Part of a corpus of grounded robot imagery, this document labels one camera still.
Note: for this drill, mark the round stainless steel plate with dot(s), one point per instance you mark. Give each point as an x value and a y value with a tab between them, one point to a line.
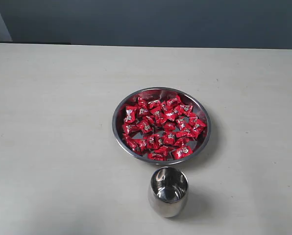
162	94

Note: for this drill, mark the stainless steel cup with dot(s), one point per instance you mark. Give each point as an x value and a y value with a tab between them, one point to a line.
168	191

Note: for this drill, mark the red wrapped candy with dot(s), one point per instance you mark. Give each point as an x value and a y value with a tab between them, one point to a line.
129	128
144	126
171	115
183	109
160	119
130	114
185	133
169	126
173	101
142	112
169	138
138	145
182	141
142	103
156	156
181	123
182	152
197	128
154	104
152	142

